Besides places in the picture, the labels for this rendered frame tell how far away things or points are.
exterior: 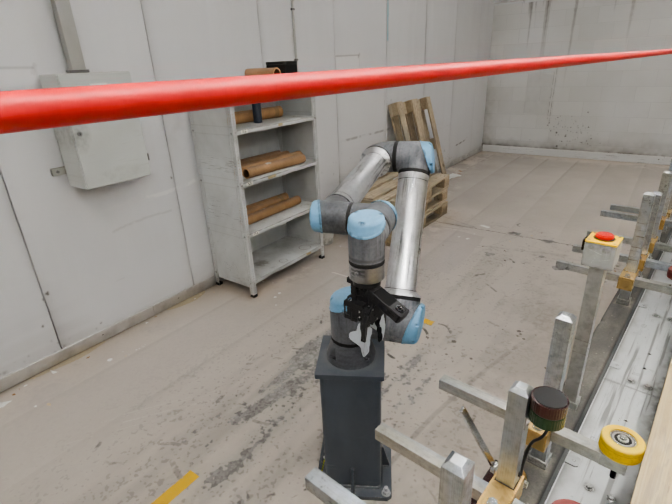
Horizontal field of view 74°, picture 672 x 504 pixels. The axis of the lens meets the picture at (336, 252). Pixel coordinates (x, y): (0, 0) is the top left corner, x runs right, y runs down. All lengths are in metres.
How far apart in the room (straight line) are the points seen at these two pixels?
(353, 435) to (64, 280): 2.03
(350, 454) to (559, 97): 7.40
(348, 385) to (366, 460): 0.38
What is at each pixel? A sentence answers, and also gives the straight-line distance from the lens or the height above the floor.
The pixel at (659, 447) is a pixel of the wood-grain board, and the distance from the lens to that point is 1.18.
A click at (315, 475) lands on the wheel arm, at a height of 0.96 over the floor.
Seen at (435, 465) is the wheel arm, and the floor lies 0.86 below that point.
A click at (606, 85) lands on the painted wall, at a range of 8.45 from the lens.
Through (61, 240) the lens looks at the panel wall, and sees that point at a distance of 3.08.
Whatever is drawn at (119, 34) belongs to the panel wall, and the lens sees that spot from 3.22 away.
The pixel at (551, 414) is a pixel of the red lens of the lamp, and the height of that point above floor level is 1.09.
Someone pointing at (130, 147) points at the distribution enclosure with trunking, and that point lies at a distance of 2.94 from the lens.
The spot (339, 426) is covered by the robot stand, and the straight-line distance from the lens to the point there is 1.85.
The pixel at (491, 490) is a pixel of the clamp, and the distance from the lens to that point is 1.02.
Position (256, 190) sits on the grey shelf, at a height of 0.66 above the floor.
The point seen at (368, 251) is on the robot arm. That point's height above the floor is 1.23.
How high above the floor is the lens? 1.65
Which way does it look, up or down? 23 degrees down
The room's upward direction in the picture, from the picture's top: 3 degrees counter-clockwise
